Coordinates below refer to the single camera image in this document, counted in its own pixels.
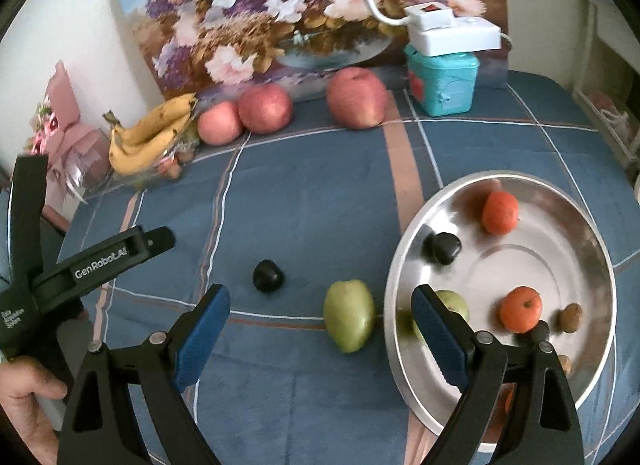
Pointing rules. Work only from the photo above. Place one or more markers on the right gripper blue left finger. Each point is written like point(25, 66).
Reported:
point(194, 336)

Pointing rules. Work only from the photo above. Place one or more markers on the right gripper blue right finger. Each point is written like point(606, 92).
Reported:
point(446, 334)

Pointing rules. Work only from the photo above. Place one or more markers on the green pear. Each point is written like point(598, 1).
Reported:
point(454, 303)
point(349, 314)

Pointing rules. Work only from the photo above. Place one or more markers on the large orange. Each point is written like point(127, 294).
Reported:
point(520, 310)

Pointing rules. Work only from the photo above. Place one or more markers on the dark plum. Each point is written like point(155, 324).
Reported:
point(531, 338)
point(267, 276)
point(442, 248)

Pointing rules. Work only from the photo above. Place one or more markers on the brown kiwi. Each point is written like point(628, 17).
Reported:
point(566, 364)
point(570, 318)

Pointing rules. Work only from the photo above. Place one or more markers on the orange with green stem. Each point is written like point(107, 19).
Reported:
point(500, 213)

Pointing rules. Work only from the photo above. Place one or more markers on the small orange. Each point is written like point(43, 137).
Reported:
point(508, 400)

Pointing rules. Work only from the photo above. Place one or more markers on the person's left hand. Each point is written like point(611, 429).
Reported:
point(23, 380)

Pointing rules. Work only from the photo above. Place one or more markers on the green pear on cloth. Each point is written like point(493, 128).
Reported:
point(349, 314)

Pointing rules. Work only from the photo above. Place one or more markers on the steel bowl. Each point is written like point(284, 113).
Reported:
point(555, 248)

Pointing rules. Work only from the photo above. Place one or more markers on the blue plaid tablecloth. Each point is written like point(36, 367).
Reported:
point(325, 205)

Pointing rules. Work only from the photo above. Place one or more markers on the banana bunch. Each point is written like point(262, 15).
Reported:
point(177, 112)

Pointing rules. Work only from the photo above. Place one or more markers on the pale pink apple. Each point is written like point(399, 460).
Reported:
point(220, 124)

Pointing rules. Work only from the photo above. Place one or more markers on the red apple middle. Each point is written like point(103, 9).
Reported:
point(265, 109)

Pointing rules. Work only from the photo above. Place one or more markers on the red apple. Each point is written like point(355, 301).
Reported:
point(265, 109)
point(357, 98)

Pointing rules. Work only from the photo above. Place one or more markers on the teal plastic box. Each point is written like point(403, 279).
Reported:
point(442, 85)

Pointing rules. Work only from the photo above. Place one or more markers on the red apple right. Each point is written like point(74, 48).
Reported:
point(357, 98)

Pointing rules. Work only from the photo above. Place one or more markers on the flower painting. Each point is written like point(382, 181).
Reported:
point(227, 45)

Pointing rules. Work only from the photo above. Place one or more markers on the white shelf rack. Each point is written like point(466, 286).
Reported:
point(606, 25)

